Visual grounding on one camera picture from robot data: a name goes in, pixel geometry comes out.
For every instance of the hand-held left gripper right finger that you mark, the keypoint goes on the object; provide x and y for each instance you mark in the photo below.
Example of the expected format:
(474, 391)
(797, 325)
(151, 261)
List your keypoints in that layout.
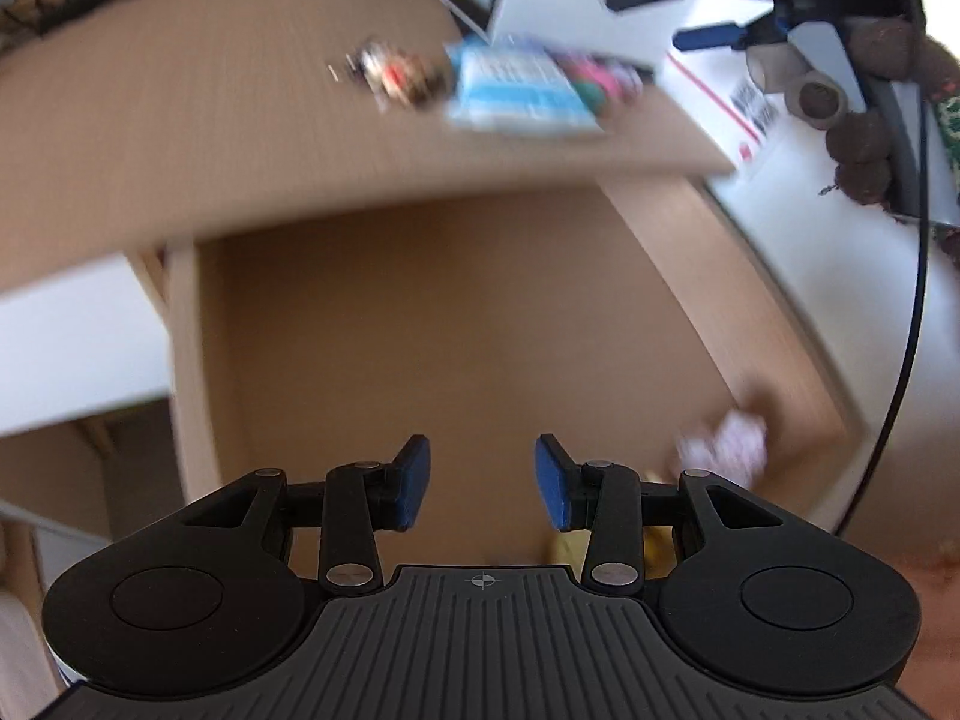
(551, 484)

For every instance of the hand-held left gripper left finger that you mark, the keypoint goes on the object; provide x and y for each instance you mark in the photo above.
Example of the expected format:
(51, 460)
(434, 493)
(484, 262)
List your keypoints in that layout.
(414, 481)

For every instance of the multicolour toy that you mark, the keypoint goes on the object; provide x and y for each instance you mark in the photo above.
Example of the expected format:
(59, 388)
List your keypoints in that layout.
(607, 79)

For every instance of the small yellow toy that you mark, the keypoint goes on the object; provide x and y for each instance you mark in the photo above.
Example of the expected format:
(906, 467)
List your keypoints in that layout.
(660, 544)

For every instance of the blue wet wipes pack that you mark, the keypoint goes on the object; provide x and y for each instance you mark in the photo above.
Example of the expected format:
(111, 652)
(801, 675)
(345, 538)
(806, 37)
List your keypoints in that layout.
(517, 94)

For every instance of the pink and white plush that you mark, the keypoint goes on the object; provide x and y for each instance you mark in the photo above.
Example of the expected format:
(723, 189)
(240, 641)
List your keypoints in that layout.
(724, 446)

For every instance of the white and red card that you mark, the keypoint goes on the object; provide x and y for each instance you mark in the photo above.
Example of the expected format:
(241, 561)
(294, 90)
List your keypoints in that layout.
(720, 101)

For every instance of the white computer case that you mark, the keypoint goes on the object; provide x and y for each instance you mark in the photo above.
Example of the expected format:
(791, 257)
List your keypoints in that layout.
(570, 0)

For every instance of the green patterned cloth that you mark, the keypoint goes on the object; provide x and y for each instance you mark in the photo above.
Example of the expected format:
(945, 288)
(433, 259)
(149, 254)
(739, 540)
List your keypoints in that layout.
(949, 142)

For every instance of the narrow white desk drawer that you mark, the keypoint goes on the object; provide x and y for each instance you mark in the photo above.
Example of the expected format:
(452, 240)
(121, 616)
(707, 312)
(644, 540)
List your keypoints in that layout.
(82, 345)

